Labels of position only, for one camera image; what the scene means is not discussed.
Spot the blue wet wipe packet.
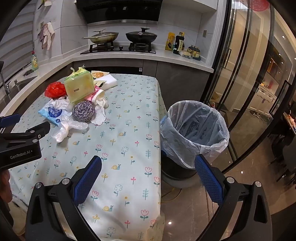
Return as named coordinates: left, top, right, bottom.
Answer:
left=38, top=102, right=73, bottom=127

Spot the steel wool scrubber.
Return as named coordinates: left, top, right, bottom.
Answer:
left=72, top=101, right=95, bottom=122

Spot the sliding glass door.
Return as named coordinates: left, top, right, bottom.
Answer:
left=203, top=0, right=296, bottom=172

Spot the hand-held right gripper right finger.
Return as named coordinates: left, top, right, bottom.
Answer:
left=194, top=154, right=273, bottom=241

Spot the cream snack packet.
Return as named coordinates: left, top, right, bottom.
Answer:
left=91, top=70, right=111, bottom=80

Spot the pink patterned paper cup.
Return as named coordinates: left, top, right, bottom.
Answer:
left=84, top=86, right=105, bottom=102

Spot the white sideboard cabinet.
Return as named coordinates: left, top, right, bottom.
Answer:
left=255, top=83, right=278, bottom=109

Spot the kitchen counter cabinet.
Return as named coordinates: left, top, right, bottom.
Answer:
left=0, top=46, right=214, bottom=116

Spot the metal faucet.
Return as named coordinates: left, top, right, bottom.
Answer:
left=0, top=61, right=11, bottom=95

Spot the black gas stove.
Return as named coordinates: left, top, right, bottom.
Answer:
left=80, top=43, right=157, bottom=55

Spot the floral print tablecloth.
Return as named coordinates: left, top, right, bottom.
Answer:
left=7, top=74, right=167, bottom=241

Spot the yellow seasoning packet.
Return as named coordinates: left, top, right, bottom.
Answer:
left=165, top=32, right=176, bottom=51

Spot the beige wok with lid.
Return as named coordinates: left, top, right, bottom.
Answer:
left=83, top=29, right=119, bottom=44

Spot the red paper door decoration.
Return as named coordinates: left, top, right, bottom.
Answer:
left=251, top=0, right=271, bottom=11

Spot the seasoning jar set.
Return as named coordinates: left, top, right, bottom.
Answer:
left=187, top=44, right=201, bottom=62

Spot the hanging kitchen cloth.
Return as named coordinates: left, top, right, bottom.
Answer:
left=38, top=22, right=55, bottom=50

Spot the dark soy sauce bottle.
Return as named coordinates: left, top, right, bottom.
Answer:
left=173, top=32, right=186, bottom=55

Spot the green dish soap bottle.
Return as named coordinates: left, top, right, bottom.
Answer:
left=31, top=52, right=39, bottom=71

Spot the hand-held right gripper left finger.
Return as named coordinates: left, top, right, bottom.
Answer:
left=25, top=155, right=102, bottom=241

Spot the kitchen sink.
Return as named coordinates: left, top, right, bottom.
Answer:
left=0, top=75, right=38, bottom=98

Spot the clear plastic bag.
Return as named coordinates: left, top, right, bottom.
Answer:
left=53, top=115, right=89, bottom=143

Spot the white paper towel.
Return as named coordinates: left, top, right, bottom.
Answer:
left=89, top=97, right=109, bottom=126

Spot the red plastic bag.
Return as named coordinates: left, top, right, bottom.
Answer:
left=44, top=82, right=67, bottom=98

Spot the trash bin with plastic liner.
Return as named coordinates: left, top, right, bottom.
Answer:
left=159, top=100, right=230, bottom=180

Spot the black wok with lid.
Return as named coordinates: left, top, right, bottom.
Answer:
left=125, top=27, right=158, bottom=44

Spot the yellow-green plastic bag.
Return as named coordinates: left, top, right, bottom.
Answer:
left=63, top=66, right=96, bottom=104

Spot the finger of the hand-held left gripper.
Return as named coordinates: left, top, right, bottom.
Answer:
left=0, top=113, right=22, bottom=133
left=0, top=121, right=51, bottom=145

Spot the window blind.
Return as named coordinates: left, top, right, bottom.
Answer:
left=0, top=14, right=35, bottom=77

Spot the white sponge block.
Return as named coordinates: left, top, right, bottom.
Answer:
left=99, top=74, right=118, bottom=90

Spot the black range hood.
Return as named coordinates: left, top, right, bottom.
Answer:
left=76, top=0, right=163, bottom=25

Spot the white plastic bag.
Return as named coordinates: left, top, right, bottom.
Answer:
left=47, top=97, right=73, bottom=112

